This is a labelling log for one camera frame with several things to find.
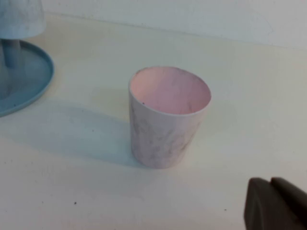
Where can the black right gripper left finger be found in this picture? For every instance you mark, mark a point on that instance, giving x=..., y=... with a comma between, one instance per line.
x=259, y=206

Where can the blue marbled cup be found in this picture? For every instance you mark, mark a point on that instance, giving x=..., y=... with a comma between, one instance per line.
x=19, y=19

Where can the blue cup stand with pegs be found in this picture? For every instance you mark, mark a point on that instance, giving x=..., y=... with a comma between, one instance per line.
x=31, y=79

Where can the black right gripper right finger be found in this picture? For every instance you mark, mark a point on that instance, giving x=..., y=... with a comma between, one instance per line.
x=295, y=208

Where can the pink marbled cup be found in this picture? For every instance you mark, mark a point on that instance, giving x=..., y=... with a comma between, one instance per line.
x=158, y=139

